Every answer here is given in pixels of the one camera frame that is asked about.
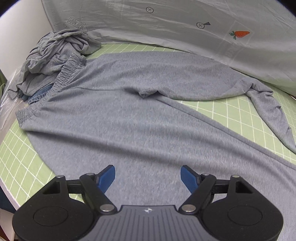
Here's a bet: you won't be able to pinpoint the crumpled grey garment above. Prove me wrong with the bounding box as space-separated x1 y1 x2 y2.
6 30 102 100

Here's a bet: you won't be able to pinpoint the grey pants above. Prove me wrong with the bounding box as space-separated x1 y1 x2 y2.
15 51 296 241

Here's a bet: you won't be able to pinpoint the grey printed bed sheet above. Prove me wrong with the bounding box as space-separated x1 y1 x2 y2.
40 0 296 94

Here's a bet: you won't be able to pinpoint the blue denim garment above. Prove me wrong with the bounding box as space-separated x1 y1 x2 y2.
22 84 55 105

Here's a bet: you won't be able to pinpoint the green cloth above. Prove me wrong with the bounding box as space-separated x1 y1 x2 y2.
0 68 7 95

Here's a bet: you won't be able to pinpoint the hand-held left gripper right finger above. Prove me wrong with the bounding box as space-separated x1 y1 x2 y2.
179 165 251 214

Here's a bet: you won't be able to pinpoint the dark blue cloth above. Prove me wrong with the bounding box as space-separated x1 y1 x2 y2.
0 185 18 212

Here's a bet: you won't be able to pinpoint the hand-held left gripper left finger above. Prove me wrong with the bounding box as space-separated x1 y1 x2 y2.
44 165 117 213

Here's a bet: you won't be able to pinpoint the clear plastic bag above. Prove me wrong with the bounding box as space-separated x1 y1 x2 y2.
0 70 23 130

